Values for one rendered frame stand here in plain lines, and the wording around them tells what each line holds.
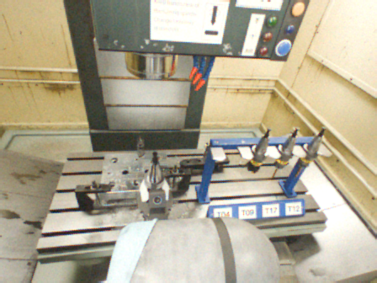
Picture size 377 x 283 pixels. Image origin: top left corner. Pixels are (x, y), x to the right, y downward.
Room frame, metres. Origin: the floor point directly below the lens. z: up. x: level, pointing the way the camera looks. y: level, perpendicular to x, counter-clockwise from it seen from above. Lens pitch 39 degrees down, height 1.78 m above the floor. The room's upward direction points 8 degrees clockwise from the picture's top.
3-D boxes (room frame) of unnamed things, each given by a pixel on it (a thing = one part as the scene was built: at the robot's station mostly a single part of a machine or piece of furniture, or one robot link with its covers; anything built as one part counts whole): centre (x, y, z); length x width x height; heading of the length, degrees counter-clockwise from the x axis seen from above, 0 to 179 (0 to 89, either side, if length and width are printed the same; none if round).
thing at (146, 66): (0.71, 0.15, 1.53); 0.16 x 0.16 x 0.12
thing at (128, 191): (0.71, 0.22, 0.97); 0.29 x 0.23 x 0.05; 105
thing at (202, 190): (0.70, -0.10, 1.05); 0.10 x 0.05 x 0.30; 15
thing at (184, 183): (0.71, 0.04, 0.97); 0.13 x 0.03 x 0.15; 105
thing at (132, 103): (1.14, 0.26, 1.16); 0.48 x 0.05 x 0.51; 105
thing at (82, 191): (0.57, 0.35, 0.97); 0.13 x 0.03 x 0.15; 105
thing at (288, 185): (0.81, -0.52, 1.05); 0.10 x 0.05 x 0.30; 15
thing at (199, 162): (0.86, -0.10, 0.93); 0.26 x 0.05 x 0.06; 110
